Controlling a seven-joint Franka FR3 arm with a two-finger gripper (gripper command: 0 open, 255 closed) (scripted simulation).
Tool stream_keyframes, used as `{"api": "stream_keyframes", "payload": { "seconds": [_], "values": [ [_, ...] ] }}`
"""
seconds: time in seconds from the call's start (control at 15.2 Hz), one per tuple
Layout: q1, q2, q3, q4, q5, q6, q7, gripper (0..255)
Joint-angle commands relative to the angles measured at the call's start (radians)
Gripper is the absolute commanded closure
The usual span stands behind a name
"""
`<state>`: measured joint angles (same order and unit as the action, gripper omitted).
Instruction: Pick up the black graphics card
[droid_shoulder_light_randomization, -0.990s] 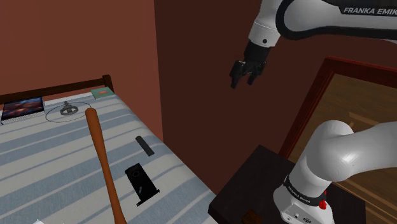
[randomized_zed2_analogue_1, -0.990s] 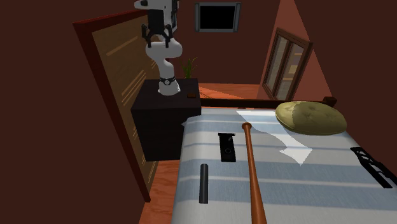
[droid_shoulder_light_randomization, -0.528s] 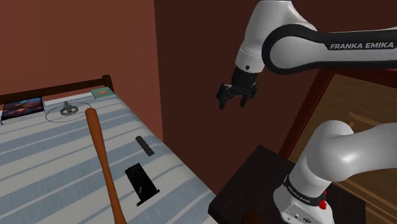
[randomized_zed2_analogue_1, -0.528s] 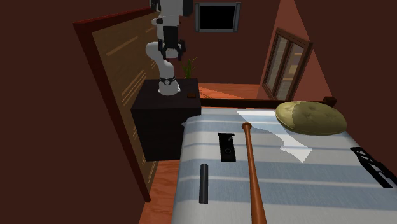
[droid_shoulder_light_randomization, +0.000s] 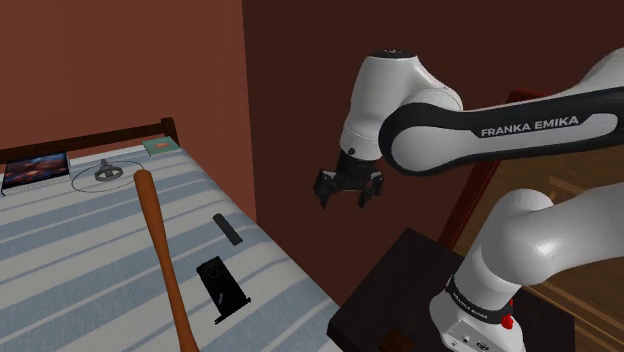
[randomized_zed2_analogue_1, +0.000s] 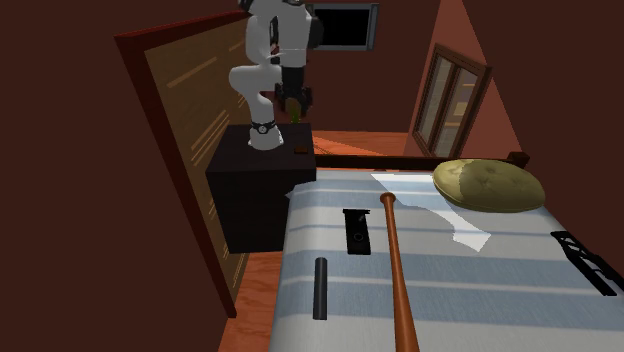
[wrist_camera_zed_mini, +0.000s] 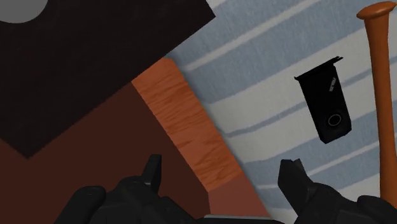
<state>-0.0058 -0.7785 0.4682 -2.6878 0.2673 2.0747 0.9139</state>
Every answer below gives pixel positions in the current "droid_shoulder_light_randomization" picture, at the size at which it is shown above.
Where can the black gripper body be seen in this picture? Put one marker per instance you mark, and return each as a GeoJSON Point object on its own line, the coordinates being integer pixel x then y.
{"type": "Point", "coordinates": [355, 170]}

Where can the green book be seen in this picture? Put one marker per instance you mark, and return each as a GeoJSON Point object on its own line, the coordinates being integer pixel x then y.
{"type": "Point", "coordinates": [161, 145]}

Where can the dark robot stand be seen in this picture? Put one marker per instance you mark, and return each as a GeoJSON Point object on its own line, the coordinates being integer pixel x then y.
{"type": "Point", "coordinates": [404, 292]}

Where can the brown wooden baseball bat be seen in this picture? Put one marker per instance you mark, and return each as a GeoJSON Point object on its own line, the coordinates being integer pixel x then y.
{"type": "Point", "coordinates": [163, 258]}

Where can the black remote control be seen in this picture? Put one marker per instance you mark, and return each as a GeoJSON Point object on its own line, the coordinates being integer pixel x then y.
{"type": "Point", "coordinates": [227, 229]}

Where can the red-framed wooden door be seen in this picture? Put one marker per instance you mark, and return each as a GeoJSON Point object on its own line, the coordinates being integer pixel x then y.
{"type": "Point", "coordinates": [551, 234]}

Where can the open laptop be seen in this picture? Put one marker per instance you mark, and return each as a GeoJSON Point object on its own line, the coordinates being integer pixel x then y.
{"type": "Point", "coordinates": [36, 171]}

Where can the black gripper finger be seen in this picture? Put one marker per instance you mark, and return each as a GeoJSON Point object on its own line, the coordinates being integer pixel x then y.
{"type": "Point", "coordinates": [323, 187]}
{"type": "Point", "coordinates": [370, 191]}

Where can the black flat box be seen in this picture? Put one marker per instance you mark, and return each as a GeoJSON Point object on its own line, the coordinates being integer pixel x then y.
{"type": "Point", "coordinates": [222, 288]}

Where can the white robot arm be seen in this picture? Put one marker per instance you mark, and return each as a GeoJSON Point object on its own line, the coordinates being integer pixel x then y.
{"type": "Point", "coordinates": [487, 141]}

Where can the striped bed with wooden headboard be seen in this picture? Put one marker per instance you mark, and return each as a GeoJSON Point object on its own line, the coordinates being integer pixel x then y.
{"type": "Point", "coordinates": [73, 253]}

